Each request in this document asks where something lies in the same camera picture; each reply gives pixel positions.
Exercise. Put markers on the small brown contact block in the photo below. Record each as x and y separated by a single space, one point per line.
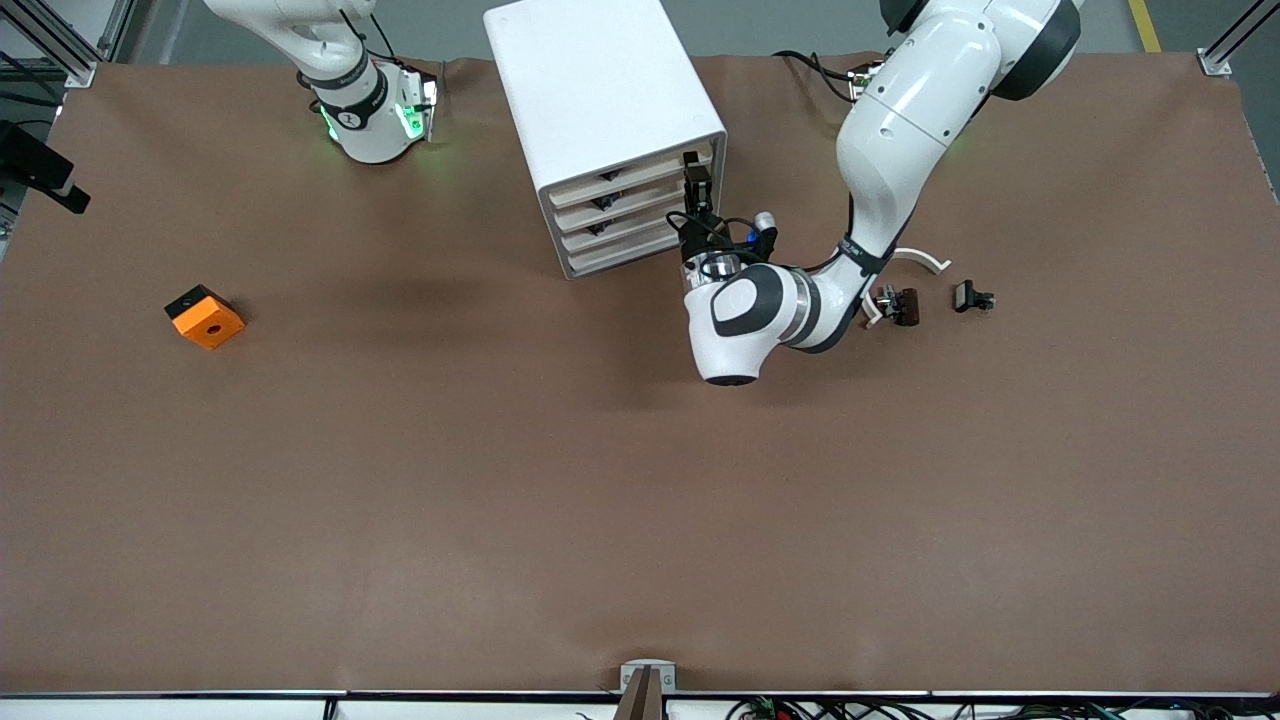
908 306

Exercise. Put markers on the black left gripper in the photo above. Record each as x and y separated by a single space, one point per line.
696 241

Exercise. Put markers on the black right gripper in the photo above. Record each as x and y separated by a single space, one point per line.
28 157

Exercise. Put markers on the small black contact block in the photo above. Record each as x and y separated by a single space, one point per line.
965 296

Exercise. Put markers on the aluminium frame profile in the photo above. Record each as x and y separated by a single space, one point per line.
1225 50
50 35

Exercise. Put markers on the beige cabinet drawer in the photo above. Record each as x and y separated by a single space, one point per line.
640 223
650 172
650 196
630 250

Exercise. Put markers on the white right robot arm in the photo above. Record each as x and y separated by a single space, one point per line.
370 130

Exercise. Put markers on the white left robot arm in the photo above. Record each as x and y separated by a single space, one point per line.
900 120

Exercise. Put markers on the orange and black button box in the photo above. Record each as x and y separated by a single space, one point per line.
210 325

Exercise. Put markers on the white curved plastic part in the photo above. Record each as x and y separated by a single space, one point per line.
925 257

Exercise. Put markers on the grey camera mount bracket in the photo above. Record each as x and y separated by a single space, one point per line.
648 680

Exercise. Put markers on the white drawer cabinet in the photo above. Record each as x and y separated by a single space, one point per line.
590 90

